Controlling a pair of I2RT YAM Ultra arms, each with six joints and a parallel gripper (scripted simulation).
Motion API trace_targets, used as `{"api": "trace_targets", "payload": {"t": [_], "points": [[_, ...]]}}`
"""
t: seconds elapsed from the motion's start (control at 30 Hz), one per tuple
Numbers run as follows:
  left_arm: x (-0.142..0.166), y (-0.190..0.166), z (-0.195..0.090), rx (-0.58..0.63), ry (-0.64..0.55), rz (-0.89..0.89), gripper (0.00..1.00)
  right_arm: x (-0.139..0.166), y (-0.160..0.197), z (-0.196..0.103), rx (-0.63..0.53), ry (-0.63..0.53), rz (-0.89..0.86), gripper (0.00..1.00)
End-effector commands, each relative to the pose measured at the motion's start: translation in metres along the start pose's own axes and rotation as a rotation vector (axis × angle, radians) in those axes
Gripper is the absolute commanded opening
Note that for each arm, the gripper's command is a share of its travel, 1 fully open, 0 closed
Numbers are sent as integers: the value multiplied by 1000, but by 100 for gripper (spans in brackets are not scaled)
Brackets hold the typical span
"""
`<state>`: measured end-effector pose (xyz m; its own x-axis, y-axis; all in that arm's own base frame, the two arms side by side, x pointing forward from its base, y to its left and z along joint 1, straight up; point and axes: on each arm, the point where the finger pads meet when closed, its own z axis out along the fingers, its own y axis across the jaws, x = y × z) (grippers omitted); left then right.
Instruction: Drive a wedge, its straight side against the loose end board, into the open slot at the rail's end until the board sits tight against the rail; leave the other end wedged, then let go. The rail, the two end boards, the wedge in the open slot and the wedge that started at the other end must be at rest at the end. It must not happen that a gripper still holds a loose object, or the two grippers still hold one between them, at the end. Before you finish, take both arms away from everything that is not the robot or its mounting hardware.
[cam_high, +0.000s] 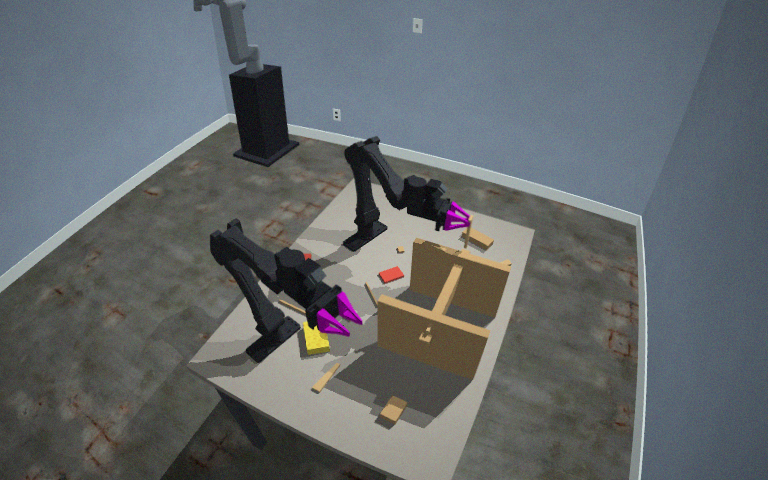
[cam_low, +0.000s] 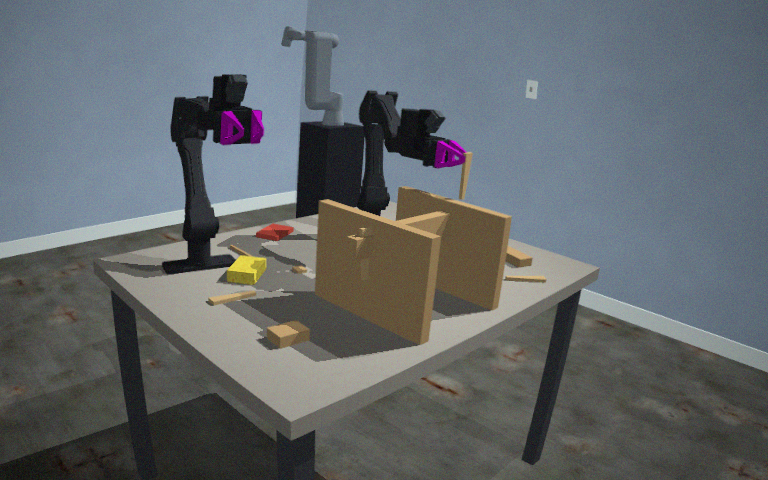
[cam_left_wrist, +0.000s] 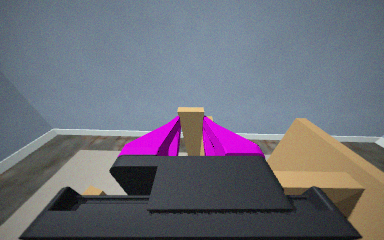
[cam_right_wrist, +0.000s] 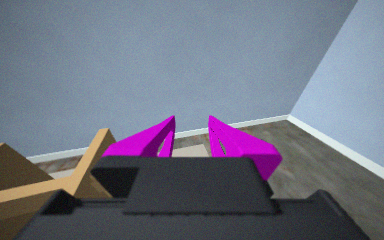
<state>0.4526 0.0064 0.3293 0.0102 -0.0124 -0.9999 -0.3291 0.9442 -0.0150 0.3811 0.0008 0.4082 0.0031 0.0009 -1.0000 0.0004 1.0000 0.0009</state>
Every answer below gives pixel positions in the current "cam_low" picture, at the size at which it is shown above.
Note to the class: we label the yellow block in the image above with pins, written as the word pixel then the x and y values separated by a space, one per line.
pixel 246 270

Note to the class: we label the tan wooden board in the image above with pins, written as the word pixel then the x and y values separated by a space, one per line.
pixel 471 263
pixel 398 293

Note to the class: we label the red flat block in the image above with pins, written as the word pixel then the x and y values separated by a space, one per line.
pixel 274 232

